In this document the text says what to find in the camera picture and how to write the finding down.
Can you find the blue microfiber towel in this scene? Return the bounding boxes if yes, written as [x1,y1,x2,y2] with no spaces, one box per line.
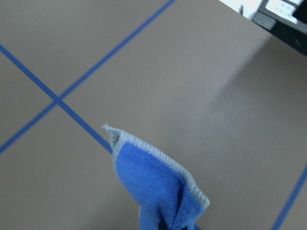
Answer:
[103,125,210,230]

